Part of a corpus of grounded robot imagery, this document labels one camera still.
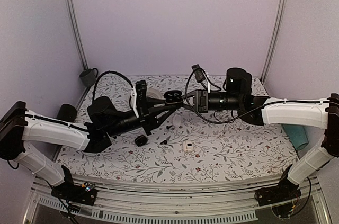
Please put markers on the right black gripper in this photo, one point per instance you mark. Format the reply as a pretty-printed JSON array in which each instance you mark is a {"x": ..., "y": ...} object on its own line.
[{"x": 197, "y": 101}]

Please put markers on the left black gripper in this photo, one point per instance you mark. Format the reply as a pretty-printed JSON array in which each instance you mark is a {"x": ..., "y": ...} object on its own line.
[{"x": 151, "y": 118}]

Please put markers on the black charging case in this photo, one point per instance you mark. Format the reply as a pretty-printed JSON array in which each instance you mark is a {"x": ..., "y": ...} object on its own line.
[{"x": 173, "y": 97}]

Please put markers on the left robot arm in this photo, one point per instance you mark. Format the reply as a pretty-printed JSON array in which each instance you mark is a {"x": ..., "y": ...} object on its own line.
[{"x": 20, "y": 126}]

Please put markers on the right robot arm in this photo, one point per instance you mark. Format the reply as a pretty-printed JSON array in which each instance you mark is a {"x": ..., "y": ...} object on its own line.
[{"x": 236, "y": 94}]

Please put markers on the white closed earbud case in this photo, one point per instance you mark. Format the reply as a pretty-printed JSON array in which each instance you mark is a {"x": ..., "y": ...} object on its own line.
[{"x": 176, "y": 121}]

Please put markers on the black open case left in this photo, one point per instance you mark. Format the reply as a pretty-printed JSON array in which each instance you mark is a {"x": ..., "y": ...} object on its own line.
[{"x": 141, "y": 140}]

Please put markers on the white open earbud case centre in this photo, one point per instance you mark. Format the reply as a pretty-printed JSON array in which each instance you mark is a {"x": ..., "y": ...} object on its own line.
[{"x": 188, "y": 146}]

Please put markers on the white spiral ceramic plate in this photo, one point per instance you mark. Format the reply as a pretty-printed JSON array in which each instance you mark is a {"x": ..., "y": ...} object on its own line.
[{"x": 152, "y": 93}]

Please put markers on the floral patterned table mat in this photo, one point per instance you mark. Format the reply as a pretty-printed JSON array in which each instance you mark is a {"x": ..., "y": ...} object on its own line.
[{"x": 222, "y": 152}]

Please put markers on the grey mug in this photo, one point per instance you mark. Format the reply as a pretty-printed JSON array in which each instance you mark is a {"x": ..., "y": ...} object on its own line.
[{"x": 89, "y": 76}]

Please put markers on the teal cylinder cup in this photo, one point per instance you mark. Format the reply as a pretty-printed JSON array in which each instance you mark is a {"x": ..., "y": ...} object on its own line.
[{"x": 297, "y": 135}]

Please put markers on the aluminium front rail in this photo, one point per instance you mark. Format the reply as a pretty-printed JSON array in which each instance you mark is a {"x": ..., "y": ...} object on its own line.
[{"x": 218, "y": 202}]

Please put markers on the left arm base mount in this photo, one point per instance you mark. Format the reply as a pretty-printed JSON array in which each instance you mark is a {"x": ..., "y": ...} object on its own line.
[{"x": 75, "y": 193}]

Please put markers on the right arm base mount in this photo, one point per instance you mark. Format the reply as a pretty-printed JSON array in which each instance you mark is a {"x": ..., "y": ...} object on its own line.
[{"x": 276, "y": 194}]

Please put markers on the right aluminium frame post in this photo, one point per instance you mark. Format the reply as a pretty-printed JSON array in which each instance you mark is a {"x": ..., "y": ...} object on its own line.
[{"x": 273, "y": 42}]

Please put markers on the aluminium frame post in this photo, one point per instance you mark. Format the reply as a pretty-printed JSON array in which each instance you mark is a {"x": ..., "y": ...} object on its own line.
[
  {"x": 76, "y": 33},
  {"x": 273, "y": 42}
]

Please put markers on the left aluminium frame post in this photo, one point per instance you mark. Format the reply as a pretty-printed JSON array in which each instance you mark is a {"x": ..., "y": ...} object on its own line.
[{"x": 76, "y": 33}]

